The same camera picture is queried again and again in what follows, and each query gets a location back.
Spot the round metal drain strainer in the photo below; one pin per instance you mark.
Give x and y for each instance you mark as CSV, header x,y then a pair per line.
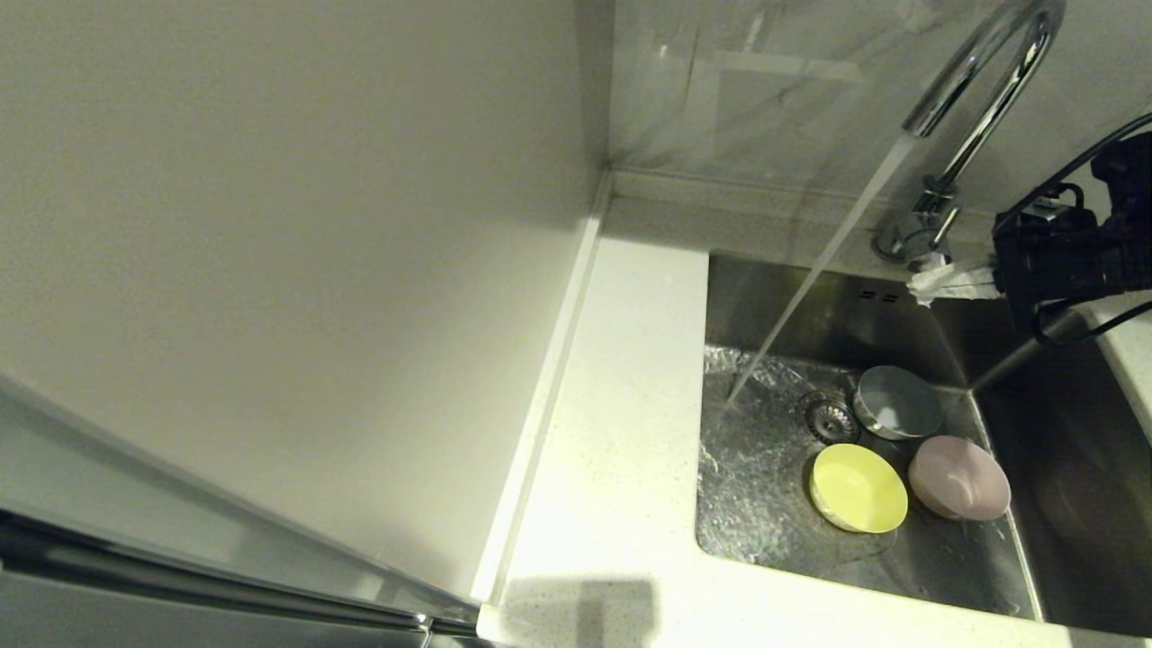
x,y
830,418

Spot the chrome gooseneck faucet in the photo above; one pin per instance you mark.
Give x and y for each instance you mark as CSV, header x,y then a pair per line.
x,y
927,229

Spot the white countertop trim strip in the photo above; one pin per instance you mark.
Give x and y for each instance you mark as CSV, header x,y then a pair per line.
x,y
540,405

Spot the stainless steel sink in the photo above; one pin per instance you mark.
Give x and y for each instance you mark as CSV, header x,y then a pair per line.
x,y
900,558

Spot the yellow bowl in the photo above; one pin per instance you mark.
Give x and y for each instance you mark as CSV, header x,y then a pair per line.
x,y
859,490

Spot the small pink bowl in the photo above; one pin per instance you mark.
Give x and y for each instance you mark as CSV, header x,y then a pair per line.
x,y
958,477

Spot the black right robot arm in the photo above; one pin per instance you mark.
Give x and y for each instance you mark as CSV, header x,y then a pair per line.
x,y
1132,180

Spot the small white bowl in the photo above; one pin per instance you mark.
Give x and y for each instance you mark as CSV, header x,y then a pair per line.
x,y
900,405

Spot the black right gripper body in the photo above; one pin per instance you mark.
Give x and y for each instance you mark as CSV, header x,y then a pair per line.
x,y
1053,256

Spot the running water stream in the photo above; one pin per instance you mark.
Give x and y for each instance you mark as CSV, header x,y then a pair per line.
x,y
837,238

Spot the tall white cabinet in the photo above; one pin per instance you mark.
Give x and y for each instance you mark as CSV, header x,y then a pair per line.
x,y
270,270

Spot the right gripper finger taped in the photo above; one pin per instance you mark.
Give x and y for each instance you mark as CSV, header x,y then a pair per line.
x,y
967,270
954,292

